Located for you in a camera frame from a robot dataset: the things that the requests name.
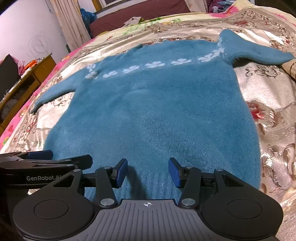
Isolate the white crumpled cloth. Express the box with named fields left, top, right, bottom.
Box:
left=124, top=16, right=145, bottom=26

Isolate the dark red headboard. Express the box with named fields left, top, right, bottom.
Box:
left=89, top=2, right=192, bottom=37

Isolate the beige curtain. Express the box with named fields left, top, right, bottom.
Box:
left=52, top=0, right=92, bottom=51

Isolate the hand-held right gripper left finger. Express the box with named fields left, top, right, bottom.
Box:
left=52, top=158, right=128, bottom=208

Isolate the pink floral bed sheet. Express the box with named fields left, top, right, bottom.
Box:
left=0, top=0, right=257, bottom=151

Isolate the woven bamboo item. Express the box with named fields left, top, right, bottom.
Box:
left=281, top=59, right=296, bottom=81

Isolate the pile of clothes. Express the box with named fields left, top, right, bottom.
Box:
left=206, top=0, right=234, bottom=13

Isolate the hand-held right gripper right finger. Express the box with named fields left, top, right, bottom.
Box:
left=168, top=158, right=250, bottom=208

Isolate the blue knitted sweater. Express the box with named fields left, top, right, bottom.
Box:
left=30, top=29, right=295, bottom=201

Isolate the black monitor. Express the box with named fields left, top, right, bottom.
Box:
left=0, top=54, right=21, bottom=98

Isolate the floral satin bedspread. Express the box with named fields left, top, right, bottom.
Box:
left=0, top=7, right=296, bottom=241

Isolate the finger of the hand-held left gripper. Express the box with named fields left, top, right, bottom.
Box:
left=0, top=155, right=93, bottom=171
left=0, top=150, right=54, bottom=161

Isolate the teal cloth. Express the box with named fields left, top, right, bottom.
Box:
left=80, top=8, right=95, bottom=27

